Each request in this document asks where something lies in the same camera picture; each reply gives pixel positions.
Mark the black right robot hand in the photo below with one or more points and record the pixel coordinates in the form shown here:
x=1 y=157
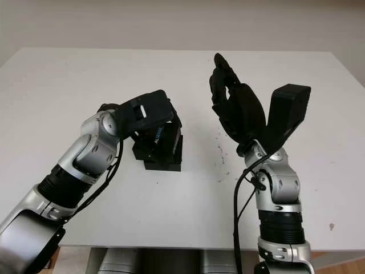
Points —
x=242 y=114

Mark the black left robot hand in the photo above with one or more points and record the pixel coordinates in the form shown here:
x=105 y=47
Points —
x=141 y=149

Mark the black RealSense box lid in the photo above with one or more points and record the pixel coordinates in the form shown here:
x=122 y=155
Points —
x=165 y=142

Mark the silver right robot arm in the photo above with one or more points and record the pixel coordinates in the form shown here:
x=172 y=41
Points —
x=280 y=194

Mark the silver left robot thigh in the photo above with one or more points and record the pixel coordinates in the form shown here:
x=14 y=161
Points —
x=118 y=262

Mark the silver robot thigh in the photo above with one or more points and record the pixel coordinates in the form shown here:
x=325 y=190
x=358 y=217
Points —
x=218 y=262
x=118 y=262

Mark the black robot waist column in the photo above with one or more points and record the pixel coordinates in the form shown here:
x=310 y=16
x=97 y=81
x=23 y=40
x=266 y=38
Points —
x=169 y=262

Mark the white table leg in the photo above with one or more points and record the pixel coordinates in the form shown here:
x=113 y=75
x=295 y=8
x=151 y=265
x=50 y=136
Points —
x=95 y=261

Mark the silver right robot thigh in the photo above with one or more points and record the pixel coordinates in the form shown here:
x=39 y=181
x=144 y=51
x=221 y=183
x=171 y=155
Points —
x=218 y=262

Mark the black camera box base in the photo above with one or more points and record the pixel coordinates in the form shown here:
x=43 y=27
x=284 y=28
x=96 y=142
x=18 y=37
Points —
x=164 y=167

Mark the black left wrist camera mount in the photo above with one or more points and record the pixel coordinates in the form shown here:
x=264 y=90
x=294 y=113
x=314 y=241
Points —
x=151 y=108

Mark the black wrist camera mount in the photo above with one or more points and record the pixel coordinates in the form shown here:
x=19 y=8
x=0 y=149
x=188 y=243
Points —
x=288 y=114
x=151 y=108

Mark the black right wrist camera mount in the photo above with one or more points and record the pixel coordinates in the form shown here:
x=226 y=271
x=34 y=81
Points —
x=288 y=114

